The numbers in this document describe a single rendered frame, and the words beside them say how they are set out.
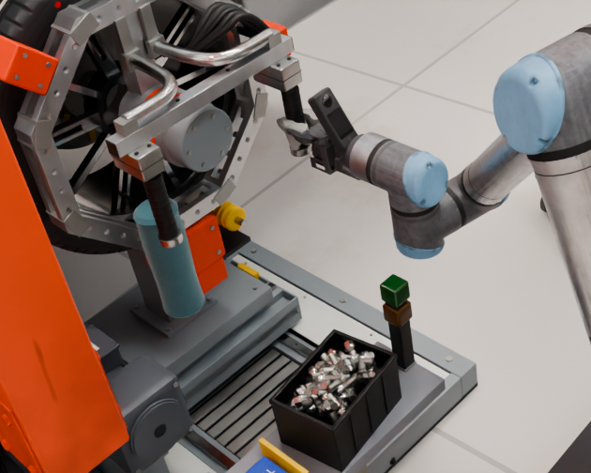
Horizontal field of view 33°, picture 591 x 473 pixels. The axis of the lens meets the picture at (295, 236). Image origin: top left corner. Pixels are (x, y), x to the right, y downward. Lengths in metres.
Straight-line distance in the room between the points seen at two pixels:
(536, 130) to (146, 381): 1.08
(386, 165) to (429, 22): 2.32
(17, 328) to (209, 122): 0.57
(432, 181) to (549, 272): 1.08
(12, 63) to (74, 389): 0.57
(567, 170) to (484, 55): 2.45
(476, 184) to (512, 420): 0.78
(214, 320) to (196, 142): 0.68
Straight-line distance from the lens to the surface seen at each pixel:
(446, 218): 1.83
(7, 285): 1.51
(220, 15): 1.90
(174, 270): 1.99
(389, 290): 1.76
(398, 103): 3.53
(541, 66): 1.31
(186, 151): 1.87
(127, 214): 2.14
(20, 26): 1.88
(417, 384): 1.88
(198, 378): 2.40
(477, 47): 3.82
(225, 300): 2.48
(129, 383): 2.09
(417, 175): 1.72
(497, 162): 1.72
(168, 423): 2.10
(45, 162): 1.87
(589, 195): 1.35
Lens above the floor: 1.84
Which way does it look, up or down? 38 degrees down
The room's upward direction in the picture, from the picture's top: 12 degrees counter-clockwise
